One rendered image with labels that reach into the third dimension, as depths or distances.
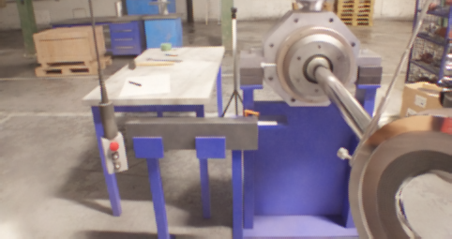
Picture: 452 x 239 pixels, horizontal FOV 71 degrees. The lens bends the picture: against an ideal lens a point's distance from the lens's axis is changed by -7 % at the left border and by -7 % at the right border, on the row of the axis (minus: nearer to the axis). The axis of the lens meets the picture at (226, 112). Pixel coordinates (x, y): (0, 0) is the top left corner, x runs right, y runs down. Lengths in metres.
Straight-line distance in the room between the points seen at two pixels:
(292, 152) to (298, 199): 0.35
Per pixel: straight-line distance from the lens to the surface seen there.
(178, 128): 1.57
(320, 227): 2.27
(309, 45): 1.56
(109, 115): 1.07
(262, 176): 2.13
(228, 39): 7.58
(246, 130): 1.54
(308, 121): 1.99
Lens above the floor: 1.48
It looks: 22 degrees down
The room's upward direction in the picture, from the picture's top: 2 degrees counter-clockwise
